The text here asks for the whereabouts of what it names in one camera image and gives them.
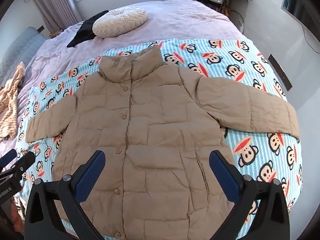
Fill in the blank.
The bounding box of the striped monkey print blanket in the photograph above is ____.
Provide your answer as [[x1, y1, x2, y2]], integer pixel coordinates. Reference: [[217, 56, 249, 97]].
[[17, 38, 304, 240]]

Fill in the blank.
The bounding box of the black bar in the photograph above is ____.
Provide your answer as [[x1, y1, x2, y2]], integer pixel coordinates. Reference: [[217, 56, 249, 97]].
[[268, 54, 292, 90]]

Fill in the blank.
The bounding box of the grey padded headboard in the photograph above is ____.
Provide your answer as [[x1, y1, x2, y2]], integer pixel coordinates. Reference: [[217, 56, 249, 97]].
[[0, 26, 47, 85]]

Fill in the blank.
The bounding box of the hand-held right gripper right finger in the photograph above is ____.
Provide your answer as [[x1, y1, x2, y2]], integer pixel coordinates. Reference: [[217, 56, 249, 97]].
[[209, 150, 292, 240]]

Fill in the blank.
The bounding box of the cream striped cloth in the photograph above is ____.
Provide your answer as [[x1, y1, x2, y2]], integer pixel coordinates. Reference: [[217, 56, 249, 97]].
[[0, 62, 25, 138]]

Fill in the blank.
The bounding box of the beige quilt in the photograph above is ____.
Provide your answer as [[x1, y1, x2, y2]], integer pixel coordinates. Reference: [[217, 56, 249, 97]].
[[25, 47, 300, 240]]

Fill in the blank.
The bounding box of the black cloth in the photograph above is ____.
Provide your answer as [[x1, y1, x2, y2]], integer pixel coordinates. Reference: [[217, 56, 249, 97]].
[[66, 10, 109, 48]]

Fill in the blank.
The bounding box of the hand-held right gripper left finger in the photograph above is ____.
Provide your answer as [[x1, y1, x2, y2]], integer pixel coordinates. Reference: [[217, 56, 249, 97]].
[[24, 150, 105, 240]]

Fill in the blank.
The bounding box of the thin monitor cable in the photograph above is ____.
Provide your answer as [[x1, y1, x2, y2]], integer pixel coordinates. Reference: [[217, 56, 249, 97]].
[[301, 25, 320, 63]]

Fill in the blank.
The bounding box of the round cream cushion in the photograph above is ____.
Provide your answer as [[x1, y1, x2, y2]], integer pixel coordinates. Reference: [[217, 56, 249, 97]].
[[92, 8, 147, 38]]

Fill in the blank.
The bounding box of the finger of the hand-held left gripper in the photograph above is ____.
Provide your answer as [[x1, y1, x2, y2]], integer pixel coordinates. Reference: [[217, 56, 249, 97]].
[[0, 149, 17, 167], [15, 151, 36, 173]]

